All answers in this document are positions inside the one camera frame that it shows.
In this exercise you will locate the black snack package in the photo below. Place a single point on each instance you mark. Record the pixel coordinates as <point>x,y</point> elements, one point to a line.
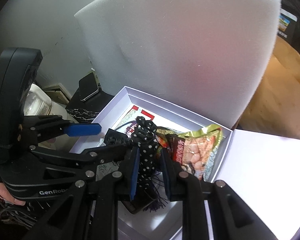
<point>289,23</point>

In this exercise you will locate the gold brown snack bag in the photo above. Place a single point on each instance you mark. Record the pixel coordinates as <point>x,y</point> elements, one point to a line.
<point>195,151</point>

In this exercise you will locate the brown paper bag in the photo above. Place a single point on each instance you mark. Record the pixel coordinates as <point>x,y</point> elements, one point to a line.
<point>275,106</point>

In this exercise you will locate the purple satin sachet with tassel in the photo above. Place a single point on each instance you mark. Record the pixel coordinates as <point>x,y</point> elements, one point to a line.
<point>157,201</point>

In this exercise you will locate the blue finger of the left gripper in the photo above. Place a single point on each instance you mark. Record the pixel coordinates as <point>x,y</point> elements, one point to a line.
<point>79,130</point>
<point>109,153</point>

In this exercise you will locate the black rectangular case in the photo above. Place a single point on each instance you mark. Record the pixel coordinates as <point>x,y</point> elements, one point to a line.
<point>137,204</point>

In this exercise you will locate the black bow hair clip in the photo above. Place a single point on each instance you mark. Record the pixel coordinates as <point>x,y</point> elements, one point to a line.
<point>114,137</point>

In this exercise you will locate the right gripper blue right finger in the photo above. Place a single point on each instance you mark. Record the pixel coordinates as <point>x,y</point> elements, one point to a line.
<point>170,170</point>

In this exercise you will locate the wall vent frame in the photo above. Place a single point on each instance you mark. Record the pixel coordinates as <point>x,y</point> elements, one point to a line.
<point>58,93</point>

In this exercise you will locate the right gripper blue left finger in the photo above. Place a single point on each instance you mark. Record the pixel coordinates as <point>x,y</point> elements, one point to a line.
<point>134,171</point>

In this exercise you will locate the black smartphone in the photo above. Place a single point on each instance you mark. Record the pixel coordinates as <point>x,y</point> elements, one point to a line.
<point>88,87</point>

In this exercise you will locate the white foam sheet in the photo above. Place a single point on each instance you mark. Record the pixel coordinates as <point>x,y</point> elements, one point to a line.
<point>208,56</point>

